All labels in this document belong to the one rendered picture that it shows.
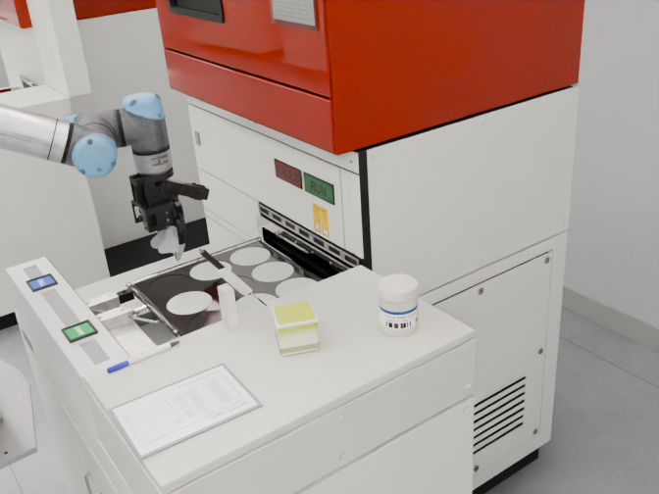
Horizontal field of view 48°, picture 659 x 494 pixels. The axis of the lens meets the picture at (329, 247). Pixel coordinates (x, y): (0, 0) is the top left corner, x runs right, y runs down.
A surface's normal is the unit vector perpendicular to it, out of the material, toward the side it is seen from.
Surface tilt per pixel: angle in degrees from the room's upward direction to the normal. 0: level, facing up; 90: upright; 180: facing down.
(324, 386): 0
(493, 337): 90
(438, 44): 90
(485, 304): 90
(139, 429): 0
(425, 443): 90
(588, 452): 0
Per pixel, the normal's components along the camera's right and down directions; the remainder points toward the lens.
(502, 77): 0.58, 0.33
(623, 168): -0.82, 0.30
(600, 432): -0.07, -0.89
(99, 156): 0.29, 0.40
